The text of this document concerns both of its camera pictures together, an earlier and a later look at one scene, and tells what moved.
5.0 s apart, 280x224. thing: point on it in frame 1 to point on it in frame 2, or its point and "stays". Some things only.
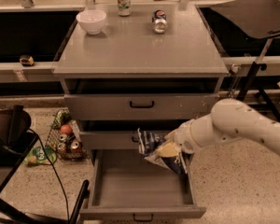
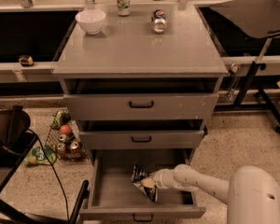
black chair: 11,144 stays
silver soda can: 63,137 stays
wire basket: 64,140 stays
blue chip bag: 147,143 to 138,174
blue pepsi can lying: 160,20 stays
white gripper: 182,137 to 161,177
